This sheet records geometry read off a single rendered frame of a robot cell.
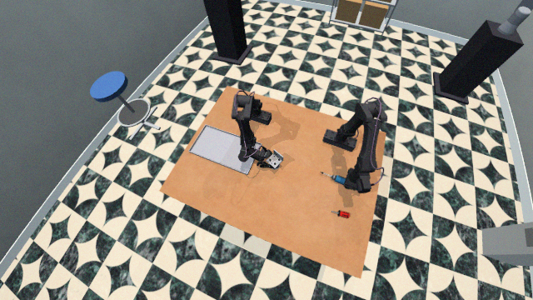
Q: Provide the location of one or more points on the blue electric screwdriver barrel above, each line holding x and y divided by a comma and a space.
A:
337, 179

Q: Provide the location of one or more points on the red screwdriver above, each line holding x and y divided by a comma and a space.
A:
343, 214

